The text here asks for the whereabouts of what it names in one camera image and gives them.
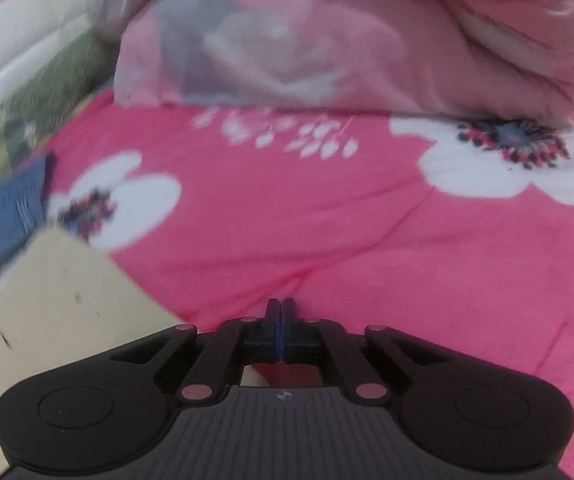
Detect green plaid pillow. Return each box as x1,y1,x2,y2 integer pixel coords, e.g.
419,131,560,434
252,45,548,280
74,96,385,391
0,114,44,192

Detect blue jeans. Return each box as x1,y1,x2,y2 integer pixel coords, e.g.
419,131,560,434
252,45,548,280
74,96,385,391
0,151,59,295

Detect pink and white headboard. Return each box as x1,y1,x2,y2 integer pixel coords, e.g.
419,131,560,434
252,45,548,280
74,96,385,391
0,0,104,127

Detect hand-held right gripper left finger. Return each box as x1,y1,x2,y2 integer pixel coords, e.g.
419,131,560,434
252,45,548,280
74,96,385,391
108,298,280,406

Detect pink and grey duvet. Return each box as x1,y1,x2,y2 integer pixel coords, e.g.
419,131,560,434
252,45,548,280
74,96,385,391
88,0,574,117

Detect beige pants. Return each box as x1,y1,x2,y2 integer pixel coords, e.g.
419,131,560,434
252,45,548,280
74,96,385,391
0,225,274,480

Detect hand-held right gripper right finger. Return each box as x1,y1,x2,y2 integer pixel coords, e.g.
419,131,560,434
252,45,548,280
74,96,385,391
279,298,461,406

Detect pink floral blanket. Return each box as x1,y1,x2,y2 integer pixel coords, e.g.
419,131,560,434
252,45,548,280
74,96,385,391
0,85,574,480

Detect olive green pillow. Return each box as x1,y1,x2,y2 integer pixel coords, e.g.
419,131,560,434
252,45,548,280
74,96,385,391
0,29,119,132

